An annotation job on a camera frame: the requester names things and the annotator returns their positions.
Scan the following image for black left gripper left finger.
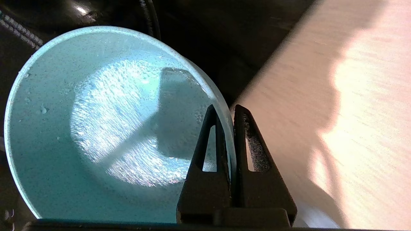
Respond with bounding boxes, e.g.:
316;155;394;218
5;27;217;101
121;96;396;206
176;105;232;224

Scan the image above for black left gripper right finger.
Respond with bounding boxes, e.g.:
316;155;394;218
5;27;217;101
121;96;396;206
232;105;298;227

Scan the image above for teal bowl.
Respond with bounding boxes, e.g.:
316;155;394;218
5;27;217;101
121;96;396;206
4;26;237;224

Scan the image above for black induction cooktop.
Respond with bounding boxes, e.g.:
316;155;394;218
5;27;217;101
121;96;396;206
0;0;318;231

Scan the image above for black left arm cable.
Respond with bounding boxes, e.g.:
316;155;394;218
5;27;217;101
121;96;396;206
138;0;162;40

